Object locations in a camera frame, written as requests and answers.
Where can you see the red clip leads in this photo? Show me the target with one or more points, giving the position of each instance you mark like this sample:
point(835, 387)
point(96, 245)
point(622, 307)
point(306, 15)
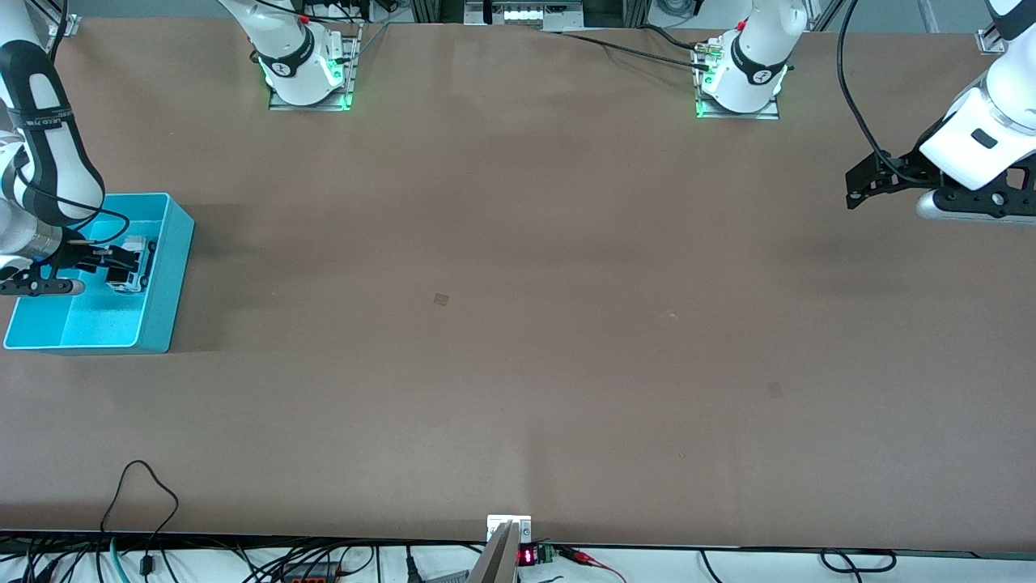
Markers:
point(579, 555)

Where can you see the voltmeter module red digits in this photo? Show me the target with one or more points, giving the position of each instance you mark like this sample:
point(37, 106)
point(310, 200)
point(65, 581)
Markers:
point(526, 556)

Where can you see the aluminium profile bracket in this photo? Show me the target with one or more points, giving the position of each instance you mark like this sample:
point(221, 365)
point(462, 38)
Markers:
point(989, 40)
point(69, 24)

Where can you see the black device orange buttons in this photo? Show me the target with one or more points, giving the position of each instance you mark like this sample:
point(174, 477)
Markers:
point(312, 575)

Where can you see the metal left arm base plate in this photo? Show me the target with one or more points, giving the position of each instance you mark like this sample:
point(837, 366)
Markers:
point(769, 115)

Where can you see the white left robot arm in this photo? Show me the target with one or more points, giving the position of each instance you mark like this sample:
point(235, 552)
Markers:
point(757, 65)

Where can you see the white mounting plate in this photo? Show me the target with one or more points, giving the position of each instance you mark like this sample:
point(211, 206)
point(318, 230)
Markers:
point(524, 530)

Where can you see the grey control box with lights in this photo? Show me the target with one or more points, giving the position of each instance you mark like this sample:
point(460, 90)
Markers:
point(526, 14)

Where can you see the grey metal camera bar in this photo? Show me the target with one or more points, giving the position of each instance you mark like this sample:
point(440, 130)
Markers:
point(498, 563)

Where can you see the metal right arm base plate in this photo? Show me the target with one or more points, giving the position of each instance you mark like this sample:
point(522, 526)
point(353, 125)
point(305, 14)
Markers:
point(350, 81)

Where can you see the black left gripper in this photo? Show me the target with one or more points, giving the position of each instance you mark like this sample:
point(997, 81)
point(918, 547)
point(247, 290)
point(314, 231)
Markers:
point(908, 168)

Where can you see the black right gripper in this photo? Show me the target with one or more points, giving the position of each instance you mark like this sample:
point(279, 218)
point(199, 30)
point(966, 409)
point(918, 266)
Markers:
point(82, 254)

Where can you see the white jeep toy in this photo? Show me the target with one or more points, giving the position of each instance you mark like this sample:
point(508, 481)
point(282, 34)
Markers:
point(148, 271)

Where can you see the teal plastic storage bin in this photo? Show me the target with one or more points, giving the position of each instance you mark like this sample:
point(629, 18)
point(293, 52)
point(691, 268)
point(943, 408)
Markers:
point(105, 320)

